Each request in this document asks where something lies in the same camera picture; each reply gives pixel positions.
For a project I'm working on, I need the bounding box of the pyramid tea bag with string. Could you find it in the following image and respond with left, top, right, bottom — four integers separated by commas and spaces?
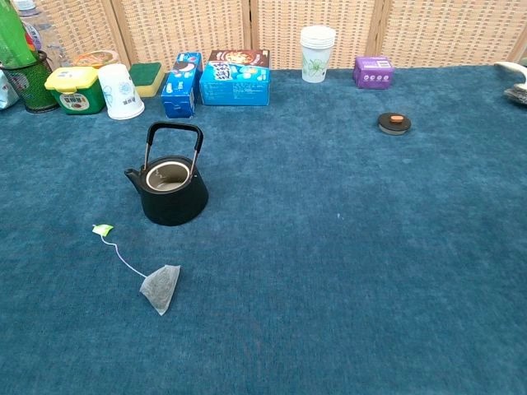
91, 223, 182, 317

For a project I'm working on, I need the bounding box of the black cast iron teapot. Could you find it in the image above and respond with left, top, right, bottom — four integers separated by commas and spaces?
124, 121, 209, 227

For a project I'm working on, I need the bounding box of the black round disc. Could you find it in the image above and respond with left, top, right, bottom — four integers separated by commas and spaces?
377, 112, 412, 137

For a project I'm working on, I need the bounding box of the blue carpet table cover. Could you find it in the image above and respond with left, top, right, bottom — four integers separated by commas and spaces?
0, 64, 527, 395

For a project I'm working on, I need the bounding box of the large blue cookie box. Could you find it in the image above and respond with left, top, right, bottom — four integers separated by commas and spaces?
199, 49, 272, 107

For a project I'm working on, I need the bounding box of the narrow blue Oreo box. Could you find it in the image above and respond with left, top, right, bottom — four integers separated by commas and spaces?
161, 52, 204, 119

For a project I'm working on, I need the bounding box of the small purple box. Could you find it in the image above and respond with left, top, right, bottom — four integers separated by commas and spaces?
352, 56, 395, 91

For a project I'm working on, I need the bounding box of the green and yellow sponge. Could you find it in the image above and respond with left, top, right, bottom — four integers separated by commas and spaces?
128, 62, 166, 99

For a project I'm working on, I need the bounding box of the upside-down white paper cup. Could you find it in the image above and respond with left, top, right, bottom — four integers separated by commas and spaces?
97, 63, 146, 121

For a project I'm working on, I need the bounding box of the woven rattan folding screen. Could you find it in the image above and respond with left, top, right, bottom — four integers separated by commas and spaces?
0, 0, 527, 72

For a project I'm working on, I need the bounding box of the green tub with yellow lid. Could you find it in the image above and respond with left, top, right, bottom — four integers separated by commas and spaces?
44, 66, 106, 116

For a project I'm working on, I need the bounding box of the orange sealed food cup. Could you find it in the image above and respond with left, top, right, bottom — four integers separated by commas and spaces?
72, 49, 120, 69

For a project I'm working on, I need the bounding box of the dark mesh pen holder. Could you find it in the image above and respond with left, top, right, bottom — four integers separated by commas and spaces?
0, 49, 59, 114

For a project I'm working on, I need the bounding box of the clear plastic water bottle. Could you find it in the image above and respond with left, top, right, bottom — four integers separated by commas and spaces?
12, 0, 63, 69

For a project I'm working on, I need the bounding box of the steel wool scrubber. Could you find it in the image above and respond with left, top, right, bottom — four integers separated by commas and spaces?
503, 83, 527, 105

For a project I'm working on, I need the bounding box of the white wet wipes pack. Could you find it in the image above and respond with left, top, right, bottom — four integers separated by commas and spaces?
0, 69, 21, 110

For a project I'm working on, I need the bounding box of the white plastic spoon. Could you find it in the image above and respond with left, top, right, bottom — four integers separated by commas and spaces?
493, 61, 527, 86

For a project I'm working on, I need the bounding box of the green cylindrical can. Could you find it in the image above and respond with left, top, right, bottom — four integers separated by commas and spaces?
0, 0, 38, 69

